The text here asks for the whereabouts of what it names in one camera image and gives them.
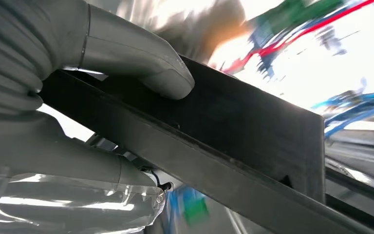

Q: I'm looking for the ribbed grey left arm sleeve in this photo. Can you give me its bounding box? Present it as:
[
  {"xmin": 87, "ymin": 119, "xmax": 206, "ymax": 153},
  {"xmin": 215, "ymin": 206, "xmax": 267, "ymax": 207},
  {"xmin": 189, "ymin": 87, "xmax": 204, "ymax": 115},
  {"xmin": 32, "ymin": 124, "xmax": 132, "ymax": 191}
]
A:
[{"xmin": 0, "ymin": 0, "xmax": 90, "ymax": 114}]

